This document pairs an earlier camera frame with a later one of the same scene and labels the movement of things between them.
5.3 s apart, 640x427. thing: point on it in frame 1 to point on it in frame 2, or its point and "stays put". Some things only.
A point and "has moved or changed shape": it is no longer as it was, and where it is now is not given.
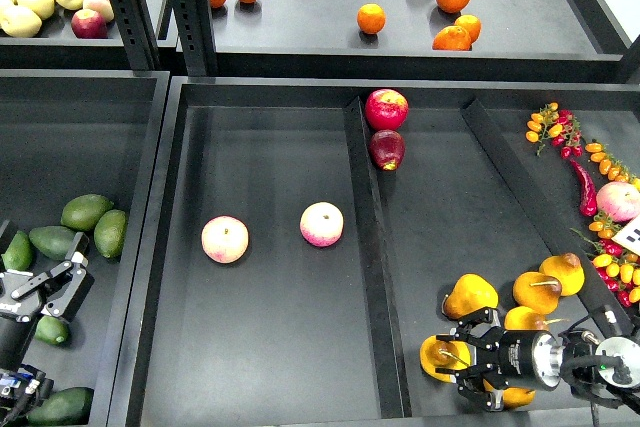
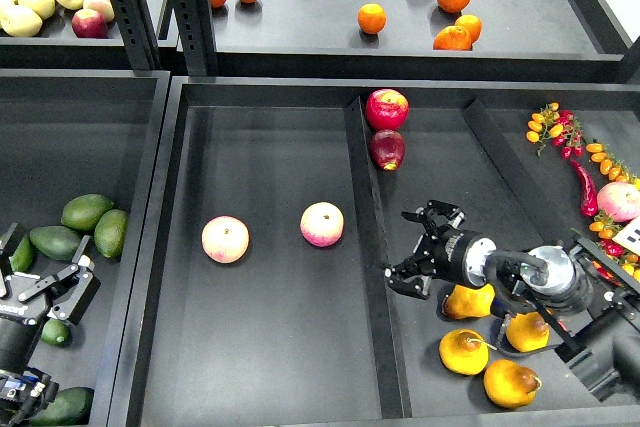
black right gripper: [529, 359] to [459, 256]
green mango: [51, 330] stays put
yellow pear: [471, 293] stays put
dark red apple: [387, 148] stays put
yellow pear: [444, 354] has moved or changed shape
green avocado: [17, 255] stays put
